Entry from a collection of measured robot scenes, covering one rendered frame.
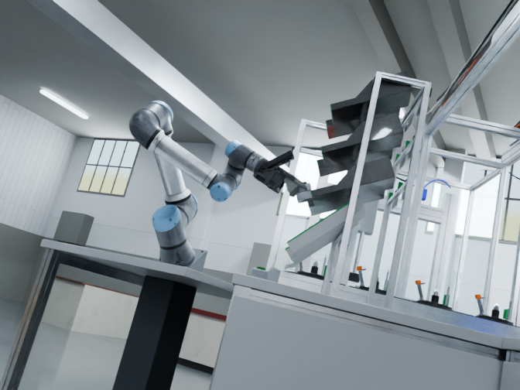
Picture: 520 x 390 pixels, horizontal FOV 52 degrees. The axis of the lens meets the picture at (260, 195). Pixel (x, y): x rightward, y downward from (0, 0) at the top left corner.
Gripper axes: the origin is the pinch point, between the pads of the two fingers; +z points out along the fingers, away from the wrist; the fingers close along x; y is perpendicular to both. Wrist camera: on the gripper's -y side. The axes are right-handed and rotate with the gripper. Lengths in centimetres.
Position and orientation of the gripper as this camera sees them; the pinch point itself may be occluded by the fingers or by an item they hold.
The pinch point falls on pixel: (306, 187)
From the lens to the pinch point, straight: 202.1
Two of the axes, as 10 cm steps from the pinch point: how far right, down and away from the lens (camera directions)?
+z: 8.0, 5.1, -3.1
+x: -1.9, -2.7, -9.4
